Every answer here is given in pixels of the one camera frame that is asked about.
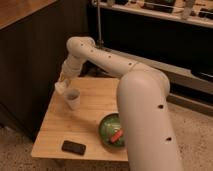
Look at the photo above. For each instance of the metal pole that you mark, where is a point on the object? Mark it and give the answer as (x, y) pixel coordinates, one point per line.
(100, 42)

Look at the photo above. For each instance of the dark wooden cabinet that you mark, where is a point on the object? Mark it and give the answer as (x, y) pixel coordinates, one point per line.
(32, 51)

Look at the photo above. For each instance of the wooden table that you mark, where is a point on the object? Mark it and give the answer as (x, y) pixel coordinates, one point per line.
(97, 99)

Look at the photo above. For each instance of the red object in bowl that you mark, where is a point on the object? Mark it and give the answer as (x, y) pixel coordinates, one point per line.
(116, 136)

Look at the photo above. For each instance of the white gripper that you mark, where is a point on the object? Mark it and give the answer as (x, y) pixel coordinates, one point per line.
(71, 68)

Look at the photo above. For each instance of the green bowl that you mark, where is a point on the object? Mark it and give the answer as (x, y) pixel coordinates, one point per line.
(108, 126)

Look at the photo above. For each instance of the metal shelf with clutter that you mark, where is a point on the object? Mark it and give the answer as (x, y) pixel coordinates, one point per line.
(194, 12)

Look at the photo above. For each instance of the black smartphone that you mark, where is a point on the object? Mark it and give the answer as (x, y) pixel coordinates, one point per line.
(73, 147)

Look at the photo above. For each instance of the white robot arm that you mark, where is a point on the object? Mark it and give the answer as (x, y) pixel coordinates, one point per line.
(141, 97)

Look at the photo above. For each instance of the white sponge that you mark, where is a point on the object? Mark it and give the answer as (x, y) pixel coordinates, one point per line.
(60, 87)

